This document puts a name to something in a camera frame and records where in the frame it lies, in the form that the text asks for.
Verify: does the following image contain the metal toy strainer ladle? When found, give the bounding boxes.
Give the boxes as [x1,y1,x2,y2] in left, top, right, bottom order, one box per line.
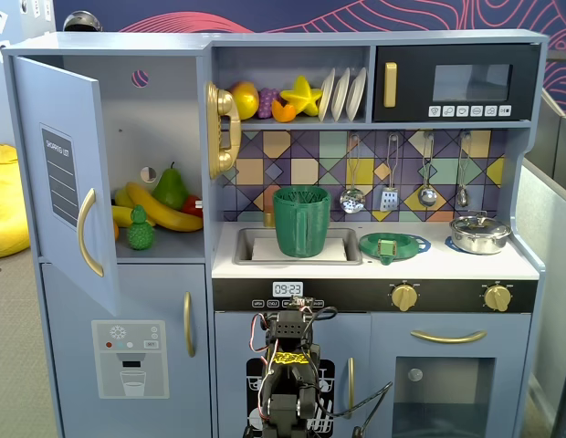
[340,132,367,214]

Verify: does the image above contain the blue oven door with window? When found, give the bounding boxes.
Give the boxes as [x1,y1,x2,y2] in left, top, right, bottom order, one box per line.
[369,312,533,438]

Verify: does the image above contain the gold dishwasher door handle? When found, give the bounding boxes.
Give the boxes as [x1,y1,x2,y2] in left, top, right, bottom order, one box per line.
[346,357,356,410]

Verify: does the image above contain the blue shopping list cabinet door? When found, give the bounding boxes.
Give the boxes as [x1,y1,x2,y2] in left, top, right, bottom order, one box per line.
[11,55,120,318]

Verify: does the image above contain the steel toy pot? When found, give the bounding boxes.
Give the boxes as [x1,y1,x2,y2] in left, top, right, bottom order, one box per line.
[449,225,512,256]

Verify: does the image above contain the yellow toy starfruit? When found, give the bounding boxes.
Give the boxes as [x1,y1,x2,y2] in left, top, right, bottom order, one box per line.
[278,75,324,118]

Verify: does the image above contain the gold stove knob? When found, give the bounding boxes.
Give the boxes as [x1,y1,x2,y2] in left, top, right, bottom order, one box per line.
[391,282,419,313]
[483,283,510,313]

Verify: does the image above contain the green printed round lid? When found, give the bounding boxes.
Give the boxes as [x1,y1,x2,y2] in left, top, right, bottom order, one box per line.
[358,232,426,267]

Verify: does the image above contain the gold microwave handle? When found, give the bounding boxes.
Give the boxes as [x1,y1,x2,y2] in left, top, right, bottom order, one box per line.
[383,61,398,109]

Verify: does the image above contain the green printed cup recipient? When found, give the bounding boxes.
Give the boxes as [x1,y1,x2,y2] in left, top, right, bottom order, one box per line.
[271,184,332,258]

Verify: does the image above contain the red toy pepper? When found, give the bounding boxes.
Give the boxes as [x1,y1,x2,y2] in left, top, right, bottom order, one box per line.
[181,194,204,218]

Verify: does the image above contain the white toy plate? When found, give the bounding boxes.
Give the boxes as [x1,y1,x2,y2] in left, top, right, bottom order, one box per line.
[331,68,351,123]
[318,68,337,123]
[345,67,368,122]

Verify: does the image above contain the gold toy telephone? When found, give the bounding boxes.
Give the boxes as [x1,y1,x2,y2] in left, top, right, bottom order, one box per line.
[205,80,243,180]

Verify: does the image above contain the purple toy grapes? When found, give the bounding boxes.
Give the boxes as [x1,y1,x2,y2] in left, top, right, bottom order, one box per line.
[257,87,280,120]

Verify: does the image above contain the large yellow toy banana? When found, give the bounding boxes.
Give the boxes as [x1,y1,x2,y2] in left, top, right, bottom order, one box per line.
[125,181,204,233]

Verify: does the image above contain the yellow bean bag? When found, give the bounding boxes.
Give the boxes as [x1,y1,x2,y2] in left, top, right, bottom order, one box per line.
[0,143,32,260]

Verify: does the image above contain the blue fridge door with dispenser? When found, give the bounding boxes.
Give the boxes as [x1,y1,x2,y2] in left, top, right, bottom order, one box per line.
[39,262,212,438]

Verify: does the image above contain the silver toy pot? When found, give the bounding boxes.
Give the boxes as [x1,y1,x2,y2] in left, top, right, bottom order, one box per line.
[450,210,511,236]

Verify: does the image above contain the orange toy fruit slice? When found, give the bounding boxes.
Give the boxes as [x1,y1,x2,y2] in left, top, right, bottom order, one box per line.
[270,98,297,123]

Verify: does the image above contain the blue toy kitchen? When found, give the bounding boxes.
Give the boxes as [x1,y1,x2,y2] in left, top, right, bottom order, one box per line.
[0,29,550,438]

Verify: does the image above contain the black toy microwave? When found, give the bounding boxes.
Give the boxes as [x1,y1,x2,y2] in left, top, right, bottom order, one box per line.
[372,44,542,123]

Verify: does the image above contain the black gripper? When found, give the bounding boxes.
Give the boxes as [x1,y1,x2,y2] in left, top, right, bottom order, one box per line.
[277,306,317,320]

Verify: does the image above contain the metal toy spoon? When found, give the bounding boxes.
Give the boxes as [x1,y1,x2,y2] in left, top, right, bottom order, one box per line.
[456,130,472,207]

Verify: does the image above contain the green toy pear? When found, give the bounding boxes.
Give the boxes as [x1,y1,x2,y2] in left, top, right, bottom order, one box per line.
[151,162,191,212]

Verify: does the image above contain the black helmet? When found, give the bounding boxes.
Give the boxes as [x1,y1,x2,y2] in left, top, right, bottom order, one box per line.
[63,10,103,33]

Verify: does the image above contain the blue dishwasher door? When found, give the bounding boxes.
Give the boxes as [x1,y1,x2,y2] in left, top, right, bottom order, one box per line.
[214,312,373,438]

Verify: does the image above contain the gold cabinet door handle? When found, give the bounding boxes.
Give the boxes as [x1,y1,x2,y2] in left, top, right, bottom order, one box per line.
[77,187,105,278]

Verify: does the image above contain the black cable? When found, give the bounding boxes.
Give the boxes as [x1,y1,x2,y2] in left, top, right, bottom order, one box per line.
[309,381,393,419]
[353,401,380,438]

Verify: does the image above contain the metal toy slotted spatula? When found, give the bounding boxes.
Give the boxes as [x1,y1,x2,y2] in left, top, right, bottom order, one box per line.
[380,132,400,214]

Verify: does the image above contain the yellow red toy mango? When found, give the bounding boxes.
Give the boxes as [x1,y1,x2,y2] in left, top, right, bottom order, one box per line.
[227,80,260,120]

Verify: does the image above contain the gray toy sink basin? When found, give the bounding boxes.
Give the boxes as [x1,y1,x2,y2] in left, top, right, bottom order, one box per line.
[232,226,364,266]

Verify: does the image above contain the gold oven door handle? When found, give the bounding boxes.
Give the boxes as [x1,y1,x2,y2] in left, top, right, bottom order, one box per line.
[410,328,488,344]

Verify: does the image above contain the gold fridge door handle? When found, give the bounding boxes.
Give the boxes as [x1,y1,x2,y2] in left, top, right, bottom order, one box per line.
[183,291,196,359]

